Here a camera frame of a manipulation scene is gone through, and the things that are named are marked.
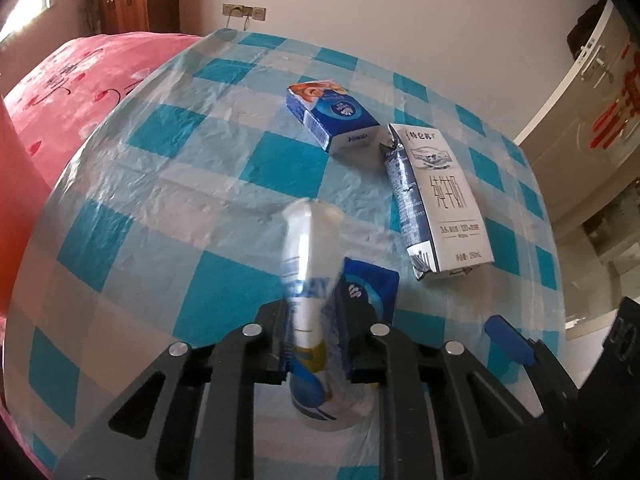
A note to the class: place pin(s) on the white door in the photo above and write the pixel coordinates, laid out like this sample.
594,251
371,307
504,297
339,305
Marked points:
575,125

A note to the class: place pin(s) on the window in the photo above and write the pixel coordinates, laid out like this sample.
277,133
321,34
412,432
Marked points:
25,10

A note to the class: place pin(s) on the small blue carton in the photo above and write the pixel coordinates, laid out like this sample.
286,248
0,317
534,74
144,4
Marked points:
375,285

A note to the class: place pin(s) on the white milk carton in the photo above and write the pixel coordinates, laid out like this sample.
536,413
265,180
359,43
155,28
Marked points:
445,210

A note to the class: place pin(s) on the beige wall socket panel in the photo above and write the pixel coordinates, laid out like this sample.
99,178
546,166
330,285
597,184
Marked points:
245,11

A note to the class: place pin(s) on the red hanging door decoration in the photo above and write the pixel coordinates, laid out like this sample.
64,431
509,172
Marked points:
615,115

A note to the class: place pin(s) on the blue checked tablecloth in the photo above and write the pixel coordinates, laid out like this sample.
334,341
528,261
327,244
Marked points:
175,185

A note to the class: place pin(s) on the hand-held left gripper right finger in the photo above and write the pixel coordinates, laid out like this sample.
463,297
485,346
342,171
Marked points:
355,330

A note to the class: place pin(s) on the orange plastic bucket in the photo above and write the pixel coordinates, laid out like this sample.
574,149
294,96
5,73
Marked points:
20,210

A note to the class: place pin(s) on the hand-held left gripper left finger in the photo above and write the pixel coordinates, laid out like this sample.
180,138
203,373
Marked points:
272,340

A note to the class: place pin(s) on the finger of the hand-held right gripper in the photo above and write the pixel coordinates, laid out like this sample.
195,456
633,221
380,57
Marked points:
507,337

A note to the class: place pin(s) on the blue carton with face print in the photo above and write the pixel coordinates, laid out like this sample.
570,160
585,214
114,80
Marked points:
340,115

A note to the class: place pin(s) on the pink printed blanket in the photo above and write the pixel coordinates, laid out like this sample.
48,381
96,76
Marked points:
75,70

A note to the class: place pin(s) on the black hanging bag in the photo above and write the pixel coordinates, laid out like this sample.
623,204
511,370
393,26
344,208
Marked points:
587,30

